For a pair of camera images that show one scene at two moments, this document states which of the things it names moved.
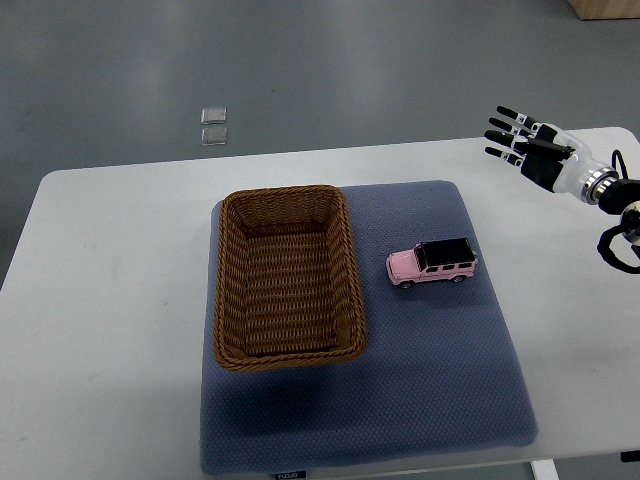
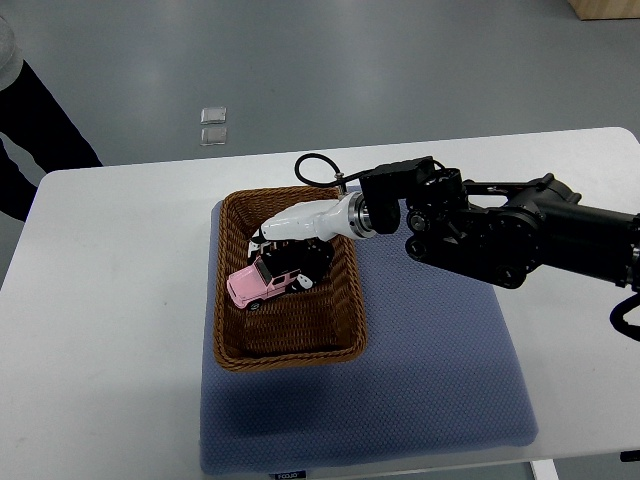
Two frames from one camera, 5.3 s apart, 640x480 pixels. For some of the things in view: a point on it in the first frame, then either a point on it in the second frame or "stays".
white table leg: x=544 y=470 stays
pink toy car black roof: x=453 y=259 → x=267 y=277
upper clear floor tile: x=213 y=115 stays
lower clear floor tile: x=213 y=136 stays
